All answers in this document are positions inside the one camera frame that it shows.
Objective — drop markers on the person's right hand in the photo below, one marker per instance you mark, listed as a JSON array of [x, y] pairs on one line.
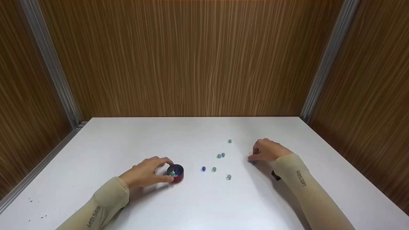
[[271, 150]]

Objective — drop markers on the person's left hand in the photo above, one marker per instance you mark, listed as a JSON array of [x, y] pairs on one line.
[[143, 174]]

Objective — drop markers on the small red round cup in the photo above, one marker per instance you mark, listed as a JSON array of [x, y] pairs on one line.
[[177, 177]]

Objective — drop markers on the person's right forearm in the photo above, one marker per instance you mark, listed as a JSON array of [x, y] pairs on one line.
[[306, 188]]

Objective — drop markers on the person's left forearm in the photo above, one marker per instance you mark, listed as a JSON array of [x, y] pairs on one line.
[[102, 207]]

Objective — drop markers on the black wrist band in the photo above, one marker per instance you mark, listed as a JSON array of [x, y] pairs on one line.
[[275, 176]]

